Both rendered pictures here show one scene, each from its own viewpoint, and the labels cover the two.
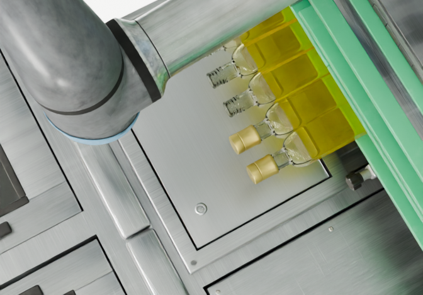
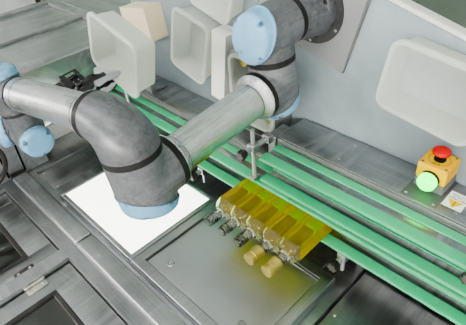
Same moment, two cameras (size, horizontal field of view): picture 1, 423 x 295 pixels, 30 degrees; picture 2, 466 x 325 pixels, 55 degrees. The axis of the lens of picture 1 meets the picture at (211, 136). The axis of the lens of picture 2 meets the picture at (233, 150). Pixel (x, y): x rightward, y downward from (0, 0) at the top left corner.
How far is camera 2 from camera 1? 55 cm
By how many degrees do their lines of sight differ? 39
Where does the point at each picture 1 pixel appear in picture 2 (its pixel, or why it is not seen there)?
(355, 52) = (299, 172)
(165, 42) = (184, 137)
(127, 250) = not seen: outside the picture
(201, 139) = (227, 283)
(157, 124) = (196, 283)
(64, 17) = (120, 102)
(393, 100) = (331, 186)
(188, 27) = (195, 129)
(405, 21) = (318, 151)
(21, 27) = (95, 110)
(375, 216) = (359, 299)
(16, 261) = not seen: outside the picture
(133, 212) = not seen: outside the picture
